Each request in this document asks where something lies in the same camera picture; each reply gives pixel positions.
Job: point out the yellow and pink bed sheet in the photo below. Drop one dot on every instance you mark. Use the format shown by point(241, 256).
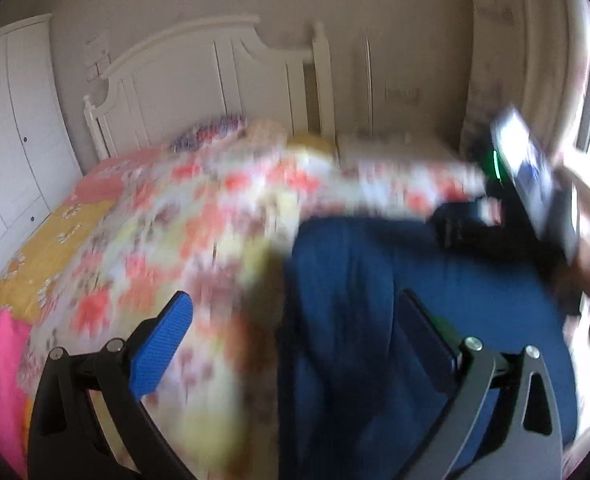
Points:
point(50, 245)

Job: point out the purple patterned pillow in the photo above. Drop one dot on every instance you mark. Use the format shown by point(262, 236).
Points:
point(207, 132)

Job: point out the white wall socket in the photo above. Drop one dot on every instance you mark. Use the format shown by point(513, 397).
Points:
point(402, 93)

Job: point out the white bed headboard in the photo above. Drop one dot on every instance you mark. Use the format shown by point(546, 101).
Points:
point(205, 75)

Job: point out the floral blanket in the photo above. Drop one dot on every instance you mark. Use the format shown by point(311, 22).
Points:
point(200, 220)

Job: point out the blue padded jacket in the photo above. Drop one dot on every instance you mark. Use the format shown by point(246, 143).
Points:
point(365, 280)

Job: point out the yellow pillow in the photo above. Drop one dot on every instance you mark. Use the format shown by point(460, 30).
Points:
point(312, 142)

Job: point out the white nightstand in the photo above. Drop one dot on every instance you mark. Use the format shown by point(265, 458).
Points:
point(390, 146)

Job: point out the white wardrobe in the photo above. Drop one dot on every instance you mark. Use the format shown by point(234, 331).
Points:
point(15, 150)

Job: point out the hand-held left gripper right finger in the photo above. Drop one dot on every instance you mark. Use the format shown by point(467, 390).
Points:
point(427, 335)

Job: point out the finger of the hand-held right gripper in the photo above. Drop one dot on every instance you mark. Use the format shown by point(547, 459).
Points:
point(457, 225)

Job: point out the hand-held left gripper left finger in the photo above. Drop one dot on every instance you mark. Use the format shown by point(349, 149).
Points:
point(164, 347)

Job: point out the pink cloth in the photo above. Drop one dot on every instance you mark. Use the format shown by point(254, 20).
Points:
point(2, 390)

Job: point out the beige curtain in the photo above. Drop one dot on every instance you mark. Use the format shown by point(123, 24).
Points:
point(520, 50)

